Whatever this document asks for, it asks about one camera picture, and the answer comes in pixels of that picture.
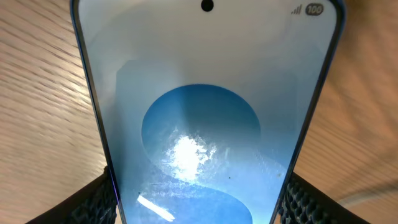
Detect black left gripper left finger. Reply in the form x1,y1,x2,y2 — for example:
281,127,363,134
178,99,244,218
27,167,118,224

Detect blue screen Galaxy smartphone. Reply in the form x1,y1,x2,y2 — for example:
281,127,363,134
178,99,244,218
70,0,345,224

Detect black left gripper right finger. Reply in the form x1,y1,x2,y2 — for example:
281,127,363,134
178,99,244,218
278,173,369,224

